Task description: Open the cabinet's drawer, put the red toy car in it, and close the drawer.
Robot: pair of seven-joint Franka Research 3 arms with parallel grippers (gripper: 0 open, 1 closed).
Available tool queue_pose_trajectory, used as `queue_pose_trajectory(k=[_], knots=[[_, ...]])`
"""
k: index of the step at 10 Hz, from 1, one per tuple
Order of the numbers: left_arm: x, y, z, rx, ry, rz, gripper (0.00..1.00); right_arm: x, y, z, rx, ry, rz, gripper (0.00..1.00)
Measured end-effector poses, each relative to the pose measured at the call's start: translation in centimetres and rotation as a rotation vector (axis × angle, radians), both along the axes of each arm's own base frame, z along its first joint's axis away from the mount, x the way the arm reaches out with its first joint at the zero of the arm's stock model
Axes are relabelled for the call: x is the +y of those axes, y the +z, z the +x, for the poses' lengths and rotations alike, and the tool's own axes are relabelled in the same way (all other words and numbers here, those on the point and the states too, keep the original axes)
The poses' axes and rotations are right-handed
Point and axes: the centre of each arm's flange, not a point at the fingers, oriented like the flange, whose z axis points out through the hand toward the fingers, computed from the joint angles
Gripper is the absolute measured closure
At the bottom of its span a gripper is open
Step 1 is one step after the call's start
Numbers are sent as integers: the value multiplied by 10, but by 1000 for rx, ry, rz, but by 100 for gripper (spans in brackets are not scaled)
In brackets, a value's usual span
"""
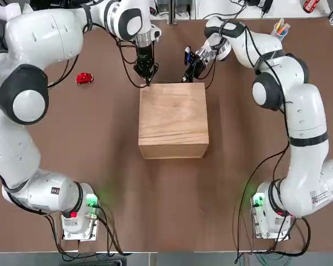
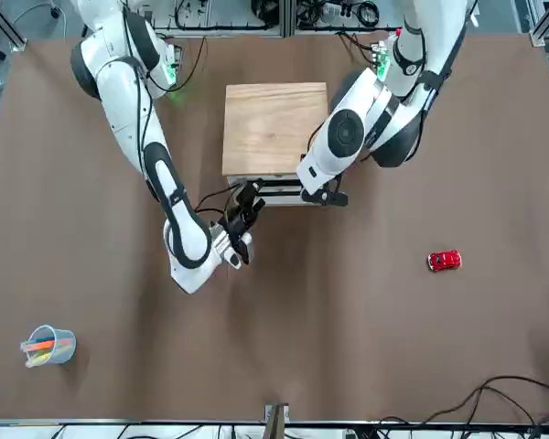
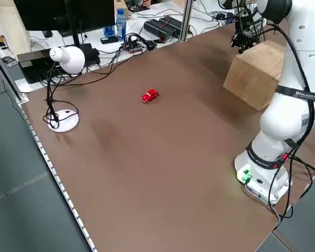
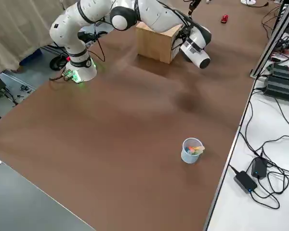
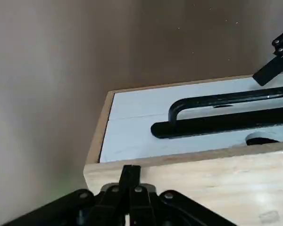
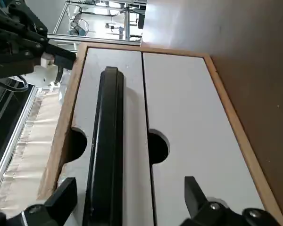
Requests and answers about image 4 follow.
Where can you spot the blue storage box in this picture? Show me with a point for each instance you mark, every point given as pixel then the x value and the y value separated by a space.
pixel 32 57

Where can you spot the black power supply box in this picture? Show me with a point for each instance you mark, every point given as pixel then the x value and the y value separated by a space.
pixel 281 90
pixel 284 72

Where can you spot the black power adapter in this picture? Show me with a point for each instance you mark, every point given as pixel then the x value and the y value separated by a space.
pixel 258 168
pixel 245 183

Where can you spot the yellow highlighter pen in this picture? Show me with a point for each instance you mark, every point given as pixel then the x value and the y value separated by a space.
pixel 200 149

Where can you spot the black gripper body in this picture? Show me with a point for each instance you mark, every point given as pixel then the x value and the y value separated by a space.
pixel 197 3

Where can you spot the wooden cabinet drawer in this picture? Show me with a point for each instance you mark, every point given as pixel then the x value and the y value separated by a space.
pixel 177 51

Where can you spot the clear plastic pen cup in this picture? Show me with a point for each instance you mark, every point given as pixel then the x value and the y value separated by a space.
pixel 189 158

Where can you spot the white desk lamp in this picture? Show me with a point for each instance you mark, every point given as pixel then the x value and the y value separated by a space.
pixel 248 2

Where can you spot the beige curtain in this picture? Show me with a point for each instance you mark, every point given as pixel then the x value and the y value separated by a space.
pixel 14 29

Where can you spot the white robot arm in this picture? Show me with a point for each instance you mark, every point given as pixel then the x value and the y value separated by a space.
pixel 69 29
pixel 208 1

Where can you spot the red toy car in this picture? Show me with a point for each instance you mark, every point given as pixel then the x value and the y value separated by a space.
pixel 225 18

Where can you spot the orange highlighter pen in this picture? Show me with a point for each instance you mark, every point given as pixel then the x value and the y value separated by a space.
pixel 195 147

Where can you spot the aluminium frame post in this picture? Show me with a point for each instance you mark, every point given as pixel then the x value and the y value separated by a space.
pixel 272 41

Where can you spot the wooden cabinet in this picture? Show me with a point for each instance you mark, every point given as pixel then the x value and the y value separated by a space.
pixel 154 45

